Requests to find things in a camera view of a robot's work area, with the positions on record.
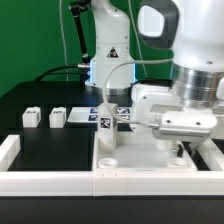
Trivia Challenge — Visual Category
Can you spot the white square tabletop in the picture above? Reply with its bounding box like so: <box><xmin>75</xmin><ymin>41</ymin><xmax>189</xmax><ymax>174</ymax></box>
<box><xmin>92</xmin><ymin>131</ymin><xmax>197</xmax><ymax>172</ymax></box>

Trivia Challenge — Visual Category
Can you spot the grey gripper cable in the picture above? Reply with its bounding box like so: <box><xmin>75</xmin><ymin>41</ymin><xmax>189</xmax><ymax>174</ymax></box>
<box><xmin>101</xmin><ymin>58</ymin><xmax>174</xmax><ymax>129</ymax></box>

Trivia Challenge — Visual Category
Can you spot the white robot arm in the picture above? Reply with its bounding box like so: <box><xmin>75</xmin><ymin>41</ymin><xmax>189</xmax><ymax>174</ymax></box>
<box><xmin>90</xmin><ymin>0</ymin><xmax>224</xmax><ymax>142</ymax></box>

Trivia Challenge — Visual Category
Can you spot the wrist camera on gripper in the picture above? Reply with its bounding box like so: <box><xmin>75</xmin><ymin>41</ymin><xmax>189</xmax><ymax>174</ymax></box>
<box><xmin>152</xmin><ymin>109</ymin><xmax>218</xmax><ymax>142</ymax></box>

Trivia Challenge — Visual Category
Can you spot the white U-shaped fence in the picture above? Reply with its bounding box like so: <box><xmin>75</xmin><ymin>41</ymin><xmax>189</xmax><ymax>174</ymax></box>
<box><xmin>0</xmin><ymin>135</ymin><xmax>224</xmax><ymax>196</ymax></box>

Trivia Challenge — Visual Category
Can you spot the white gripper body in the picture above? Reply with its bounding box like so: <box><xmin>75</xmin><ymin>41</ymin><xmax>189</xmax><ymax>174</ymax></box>
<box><xmin>130</xmin><ymin>82</ymin><xmax>183</xmax><ymax>140</ymax></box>

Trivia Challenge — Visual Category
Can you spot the white marker base plate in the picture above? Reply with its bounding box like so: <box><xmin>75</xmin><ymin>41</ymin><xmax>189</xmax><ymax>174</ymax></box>
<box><xmin>67</xmin><ymin>107</ymin><xmax>131</xmax><ymax>123</ymax></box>

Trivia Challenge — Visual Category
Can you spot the black cable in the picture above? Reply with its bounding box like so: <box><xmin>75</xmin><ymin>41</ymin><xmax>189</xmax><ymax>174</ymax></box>
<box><xmin>33</xmin><ymin>64</ymin><xmax>91</xmax><ymax>82</ymax></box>

